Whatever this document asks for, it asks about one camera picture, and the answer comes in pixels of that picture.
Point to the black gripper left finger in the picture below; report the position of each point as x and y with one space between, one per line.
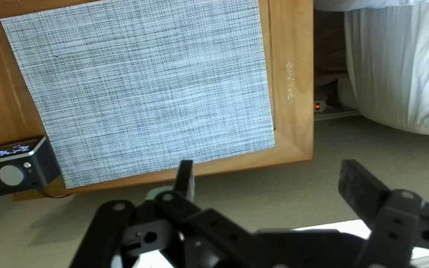
140 232

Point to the white bed duvet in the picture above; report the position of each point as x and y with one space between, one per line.
402 60

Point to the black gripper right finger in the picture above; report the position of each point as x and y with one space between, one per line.
387 217

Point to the grey woven placemat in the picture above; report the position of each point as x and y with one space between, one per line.
144 83

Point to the power strip with orange light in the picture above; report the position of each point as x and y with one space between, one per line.
331 101

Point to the wooden side table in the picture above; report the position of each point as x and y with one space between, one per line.
290 49

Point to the black cube alarm clock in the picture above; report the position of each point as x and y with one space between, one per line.
15 171

